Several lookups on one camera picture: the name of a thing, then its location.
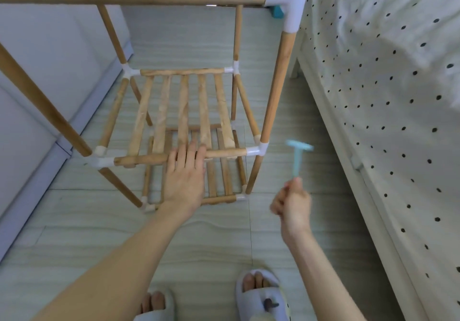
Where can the person's left hand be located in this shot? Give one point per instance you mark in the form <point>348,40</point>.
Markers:
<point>183,184</point>

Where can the person's right hand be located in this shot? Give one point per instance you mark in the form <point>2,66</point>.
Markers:
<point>294,209</point>

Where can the person's left middle finger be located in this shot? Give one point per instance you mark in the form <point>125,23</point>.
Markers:
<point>191,153</point>

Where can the person's left little finger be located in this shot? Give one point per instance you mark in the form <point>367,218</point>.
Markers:
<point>172,159</point>

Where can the person's right thumb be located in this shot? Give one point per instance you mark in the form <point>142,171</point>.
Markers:
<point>295,187</point>

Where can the light blue plastic hammer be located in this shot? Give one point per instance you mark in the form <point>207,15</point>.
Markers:
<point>297,159</point>

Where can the wooden shelf rack white connectors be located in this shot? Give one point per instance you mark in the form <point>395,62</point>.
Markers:
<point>179,116</point>

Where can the person's right forearm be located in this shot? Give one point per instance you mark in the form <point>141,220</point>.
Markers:
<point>320,277</point>

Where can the person's left forearm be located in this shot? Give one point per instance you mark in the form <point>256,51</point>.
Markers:
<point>115,270</point>

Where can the person's right foot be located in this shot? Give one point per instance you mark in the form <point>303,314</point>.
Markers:
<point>254,281</point>

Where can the person's foot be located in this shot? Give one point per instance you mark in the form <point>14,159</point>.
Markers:
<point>153,302</point>
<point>254,281</point>

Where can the person's right grey slipper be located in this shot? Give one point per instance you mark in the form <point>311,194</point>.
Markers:
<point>257,304</point>

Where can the person's grey slipper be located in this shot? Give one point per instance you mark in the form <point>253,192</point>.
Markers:
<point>169,306</point>
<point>257,304</point>

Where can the white polka dot bed sheet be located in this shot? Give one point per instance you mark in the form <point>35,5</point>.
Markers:
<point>388,90</point>

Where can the person's left foot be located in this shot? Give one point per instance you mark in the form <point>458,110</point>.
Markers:
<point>153,302</point>

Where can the person's left grey slipper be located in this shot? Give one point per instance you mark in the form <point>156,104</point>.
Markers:
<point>169,306</point>

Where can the teal plastic object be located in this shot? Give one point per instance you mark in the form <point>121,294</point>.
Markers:
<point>277,11</point>

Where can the white bed frame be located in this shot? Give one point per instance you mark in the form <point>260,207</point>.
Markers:
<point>363,202</point>

